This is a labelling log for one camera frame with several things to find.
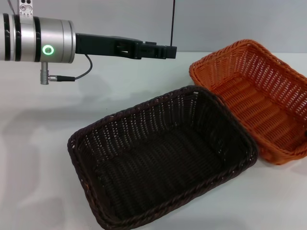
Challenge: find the dark vertical wall strip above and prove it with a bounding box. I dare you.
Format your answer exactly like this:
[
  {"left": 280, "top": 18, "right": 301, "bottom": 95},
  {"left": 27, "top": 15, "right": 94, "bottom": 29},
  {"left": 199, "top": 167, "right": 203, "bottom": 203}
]
[{"left": 170, "top": 0, "right": 177, "bottom": 46}]

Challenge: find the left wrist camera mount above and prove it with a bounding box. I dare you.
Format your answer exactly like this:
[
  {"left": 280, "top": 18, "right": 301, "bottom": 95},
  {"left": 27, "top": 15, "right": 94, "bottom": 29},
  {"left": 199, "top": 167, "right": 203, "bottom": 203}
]
[{"left": 18, "top": 0, "right": 35, "bottom": 17}]

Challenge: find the dark brown wicker basket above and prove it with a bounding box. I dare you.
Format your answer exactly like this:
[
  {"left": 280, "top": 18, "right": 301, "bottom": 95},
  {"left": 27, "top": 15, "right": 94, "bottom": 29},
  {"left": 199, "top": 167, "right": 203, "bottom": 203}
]
[{"left": 67, "top": 85, "right": 260, "bottom": 225}]

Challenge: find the orange wicker basket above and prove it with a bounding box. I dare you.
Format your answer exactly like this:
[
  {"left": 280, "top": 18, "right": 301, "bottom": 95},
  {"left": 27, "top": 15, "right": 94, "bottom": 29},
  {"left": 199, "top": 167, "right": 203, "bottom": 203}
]
[{"left": 189, "top": 39, "right": 307, "bottom": 166}]

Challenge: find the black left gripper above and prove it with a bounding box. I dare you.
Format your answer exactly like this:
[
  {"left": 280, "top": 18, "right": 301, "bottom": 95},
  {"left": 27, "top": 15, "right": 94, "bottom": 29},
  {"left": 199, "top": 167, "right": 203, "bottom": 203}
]
[{"left": 75, "top": 33, "right": 178, "bottom": 60}]

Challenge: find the gray cable with metal connector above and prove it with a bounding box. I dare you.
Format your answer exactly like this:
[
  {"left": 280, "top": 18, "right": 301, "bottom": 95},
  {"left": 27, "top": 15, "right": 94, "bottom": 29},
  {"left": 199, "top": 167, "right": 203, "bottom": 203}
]
[{"left": 39, "top": 54, "right": 94, "bottom": 85}]

